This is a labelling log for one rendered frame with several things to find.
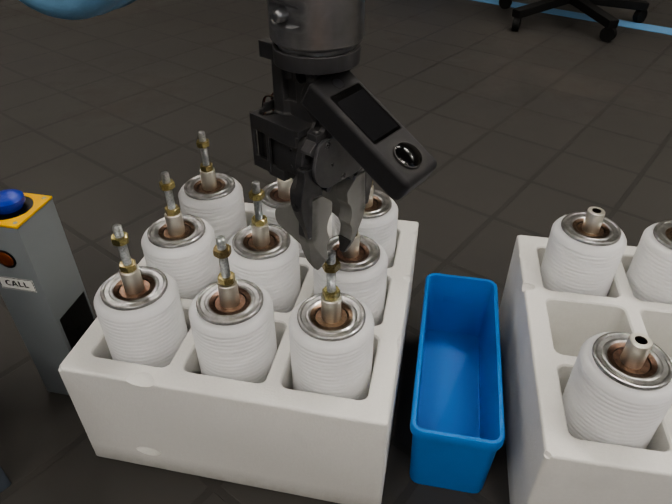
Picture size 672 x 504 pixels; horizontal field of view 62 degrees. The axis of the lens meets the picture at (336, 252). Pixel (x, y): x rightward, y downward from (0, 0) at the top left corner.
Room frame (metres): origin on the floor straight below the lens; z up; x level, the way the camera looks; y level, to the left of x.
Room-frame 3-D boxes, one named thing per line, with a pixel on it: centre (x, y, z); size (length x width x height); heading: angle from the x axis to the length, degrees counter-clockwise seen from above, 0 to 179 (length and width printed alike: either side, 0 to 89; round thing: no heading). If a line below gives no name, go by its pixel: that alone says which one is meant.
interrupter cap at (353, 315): (0.45, 0.01, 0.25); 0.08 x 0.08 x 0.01
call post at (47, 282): (0.57, 0.40, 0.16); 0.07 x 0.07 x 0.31; 79
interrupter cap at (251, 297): (0.47, 0.12, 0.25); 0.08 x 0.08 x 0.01
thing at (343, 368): (0.45, 0.01, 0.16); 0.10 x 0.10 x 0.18
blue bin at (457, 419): (0.53, -0.17, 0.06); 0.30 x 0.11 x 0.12; 169
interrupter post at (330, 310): (0.45, 0.01, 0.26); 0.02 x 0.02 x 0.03
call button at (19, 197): (0.57, 0.40, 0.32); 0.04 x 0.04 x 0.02
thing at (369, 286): (0.57, -0.02, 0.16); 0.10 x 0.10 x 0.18
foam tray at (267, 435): (0.59, 0.10, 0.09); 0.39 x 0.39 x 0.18; 79
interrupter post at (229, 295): (0.47, 0.12, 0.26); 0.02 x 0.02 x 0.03
